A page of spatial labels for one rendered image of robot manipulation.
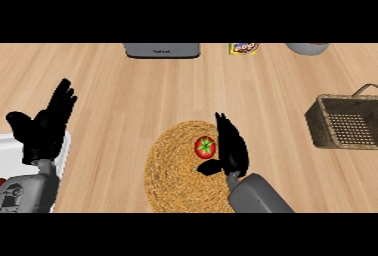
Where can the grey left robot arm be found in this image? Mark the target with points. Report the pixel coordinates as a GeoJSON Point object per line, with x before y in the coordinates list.
{"type": "Point", "coordinates": [30, 190]}

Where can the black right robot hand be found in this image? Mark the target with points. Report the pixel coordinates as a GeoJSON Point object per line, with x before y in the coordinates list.
{"type": "Point", "coordinates": [231, 146]}

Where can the grey appliance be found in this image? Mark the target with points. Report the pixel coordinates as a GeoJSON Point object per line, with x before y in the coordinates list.
{"type": "Point", "coordinates": [163, 50]}

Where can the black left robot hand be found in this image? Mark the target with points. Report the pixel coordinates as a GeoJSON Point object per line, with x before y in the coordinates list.
{"type": "Point", "coordinates": [46, 130]}

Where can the red tomato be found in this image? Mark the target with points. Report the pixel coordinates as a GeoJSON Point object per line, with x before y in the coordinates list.
{"type": "Point", "coordinates": [206, 147]}

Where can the round woven straw placemat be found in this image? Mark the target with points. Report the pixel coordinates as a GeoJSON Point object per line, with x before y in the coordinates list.
{"type": "Point", "coordinates": [185, 173]}

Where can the yellow snack box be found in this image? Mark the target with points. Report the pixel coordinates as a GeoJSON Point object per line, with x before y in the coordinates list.
{"type": "Point", "coordinates": [244, 48]}

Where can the grey bowl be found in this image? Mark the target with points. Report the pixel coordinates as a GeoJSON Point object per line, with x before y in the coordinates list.
{"type": "Point", "coordinates": [308, 48]}

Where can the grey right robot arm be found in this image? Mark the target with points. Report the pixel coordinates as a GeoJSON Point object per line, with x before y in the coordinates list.
{"type": "Point", "coordinates": [256, 193]}

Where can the brown wicker basket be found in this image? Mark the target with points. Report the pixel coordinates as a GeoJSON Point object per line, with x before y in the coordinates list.
{"type": "Point", "coordinates": [344, 123]}

